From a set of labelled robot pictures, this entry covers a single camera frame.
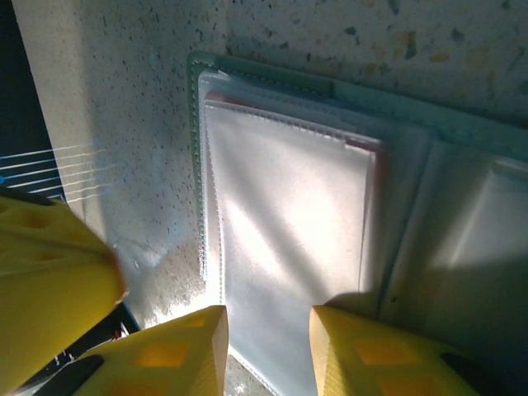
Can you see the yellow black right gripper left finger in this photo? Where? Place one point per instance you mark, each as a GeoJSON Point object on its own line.
{"type": "Point", "coordinates": [165, 359]}

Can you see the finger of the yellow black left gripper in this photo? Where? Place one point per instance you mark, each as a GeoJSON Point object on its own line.
{"type": "Point", "coordinates": [49, 272]}

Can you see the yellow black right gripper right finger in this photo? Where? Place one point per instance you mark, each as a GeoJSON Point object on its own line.
{"type": "Point", "coordinates": [371, 363]}

